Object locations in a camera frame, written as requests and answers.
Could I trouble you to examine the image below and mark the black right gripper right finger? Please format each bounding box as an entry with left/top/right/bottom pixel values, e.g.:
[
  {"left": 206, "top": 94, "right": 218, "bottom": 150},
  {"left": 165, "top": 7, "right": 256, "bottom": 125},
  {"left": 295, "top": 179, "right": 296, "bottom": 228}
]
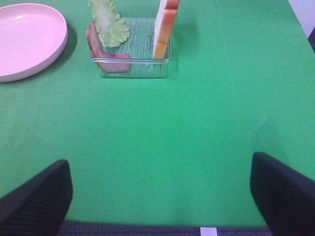
[{"left": 250, "top": 152, "right": 315, "bottom": 236}]

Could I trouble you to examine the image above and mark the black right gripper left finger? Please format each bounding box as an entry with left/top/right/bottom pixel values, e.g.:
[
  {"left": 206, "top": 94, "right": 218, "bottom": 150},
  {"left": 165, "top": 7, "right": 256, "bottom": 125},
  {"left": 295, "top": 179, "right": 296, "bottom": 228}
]
[{"left": 0, "top": 160, "right": 73, "bottom": 236}]

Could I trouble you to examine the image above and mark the bacon strip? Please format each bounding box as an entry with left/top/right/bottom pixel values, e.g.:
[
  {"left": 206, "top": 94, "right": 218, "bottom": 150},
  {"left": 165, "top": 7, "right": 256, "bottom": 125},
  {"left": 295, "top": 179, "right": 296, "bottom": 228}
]
[{"left": 86, "top": 20, "right": 130, "bottom": 74}]

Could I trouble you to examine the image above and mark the green lettuce leaf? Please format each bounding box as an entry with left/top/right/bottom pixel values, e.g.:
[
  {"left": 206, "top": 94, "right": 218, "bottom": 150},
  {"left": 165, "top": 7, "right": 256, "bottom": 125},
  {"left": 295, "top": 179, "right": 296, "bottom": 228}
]
[{"left": 89, "top": 0, "right": 130, "bottom": 48}]

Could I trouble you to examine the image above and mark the white bread slice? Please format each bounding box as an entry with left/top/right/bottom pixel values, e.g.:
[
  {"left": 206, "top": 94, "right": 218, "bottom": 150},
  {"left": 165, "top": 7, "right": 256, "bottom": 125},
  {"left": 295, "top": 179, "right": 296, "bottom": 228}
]
[{"left": 153, "top": 0, "right": 180, "bottom": 59}]

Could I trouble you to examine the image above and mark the green tablecloth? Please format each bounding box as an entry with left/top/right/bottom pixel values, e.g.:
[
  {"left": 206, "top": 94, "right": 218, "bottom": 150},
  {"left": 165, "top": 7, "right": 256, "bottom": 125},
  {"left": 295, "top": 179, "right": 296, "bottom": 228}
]
[{"left": 0, "top": 0, "right": 315, "bottom": 227}]

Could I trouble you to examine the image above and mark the pink round plate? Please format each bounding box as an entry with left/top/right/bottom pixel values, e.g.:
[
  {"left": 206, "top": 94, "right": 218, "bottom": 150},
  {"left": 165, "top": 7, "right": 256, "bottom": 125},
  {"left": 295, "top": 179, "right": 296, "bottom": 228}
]
[{"left": 0, "top": 3, "right": 68, "bottom": 82}]

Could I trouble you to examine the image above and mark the clear right plastic container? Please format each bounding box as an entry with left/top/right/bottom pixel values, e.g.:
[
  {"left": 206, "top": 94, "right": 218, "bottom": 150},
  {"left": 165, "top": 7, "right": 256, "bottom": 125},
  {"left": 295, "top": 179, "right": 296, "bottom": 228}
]
[{"left": 90, "top": 18, "right": 171, "bottom": 78}]

